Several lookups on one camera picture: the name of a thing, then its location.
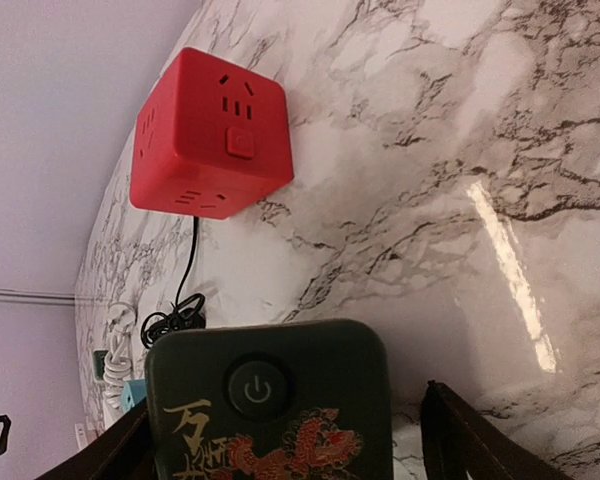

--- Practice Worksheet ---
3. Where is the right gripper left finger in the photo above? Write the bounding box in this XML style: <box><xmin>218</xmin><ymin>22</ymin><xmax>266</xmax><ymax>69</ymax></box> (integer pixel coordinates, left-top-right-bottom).
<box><xmin>39</xmin><ymin>400</ymin><xmax>153</xmax><ymax>480</ymax></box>

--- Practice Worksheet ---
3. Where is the white long power strip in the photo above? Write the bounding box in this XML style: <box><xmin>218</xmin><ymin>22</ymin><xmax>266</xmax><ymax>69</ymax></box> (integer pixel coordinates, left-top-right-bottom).
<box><xmin>79</xmin><ymin>349</ymin><xmax>108</xmax><ymax>441</ymax></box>

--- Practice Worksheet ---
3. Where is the dark green cube adapter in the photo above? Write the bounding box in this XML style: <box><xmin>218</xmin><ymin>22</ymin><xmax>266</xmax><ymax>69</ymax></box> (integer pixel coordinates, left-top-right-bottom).
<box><xmin>145</xmin><ymin>319</ymin><xmax>394</xmax><ymax>479</ymax></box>

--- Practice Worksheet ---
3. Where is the white strip cord and plug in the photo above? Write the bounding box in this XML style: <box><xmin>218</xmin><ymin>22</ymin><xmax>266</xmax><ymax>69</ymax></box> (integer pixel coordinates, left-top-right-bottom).
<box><xmin>102</xmin><ymin>301</ymin><xmax>136</xmax><ymax>414</ymax></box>

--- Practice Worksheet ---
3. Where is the red cube socket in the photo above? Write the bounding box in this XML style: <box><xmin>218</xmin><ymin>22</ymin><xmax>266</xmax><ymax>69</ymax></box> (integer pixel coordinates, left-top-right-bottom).
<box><xmin>129</xmin><ymin>47</ymin><xmax>294</xmax><ymax>220</ymax></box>

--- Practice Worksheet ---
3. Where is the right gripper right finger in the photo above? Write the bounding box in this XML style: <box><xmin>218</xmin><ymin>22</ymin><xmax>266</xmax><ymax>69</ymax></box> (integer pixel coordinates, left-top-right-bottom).
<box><xmin>420</xmin><ymin>381</ymin><xmax>568</xmax><ymax>479</ymax></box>

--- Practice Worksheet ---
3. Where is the teal power strip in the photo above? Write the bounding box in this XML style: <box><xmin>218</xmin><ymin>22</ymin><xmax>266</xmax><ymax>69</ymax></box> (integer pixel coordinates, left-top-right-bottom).
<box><xmin>120</xmin><ymin>379</ymin><xmax>147</xmax><ymax>413</ymax></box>

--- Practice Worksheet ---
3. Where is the black adapter cable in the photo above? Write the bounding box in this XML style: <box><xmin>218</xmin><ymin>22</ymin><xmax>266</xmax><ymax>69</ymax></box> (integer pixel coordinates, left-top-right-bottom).
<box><xmin>140</xmin><ymin>215</ymin><xmax>209</xmax><ymax>349</ymax></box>

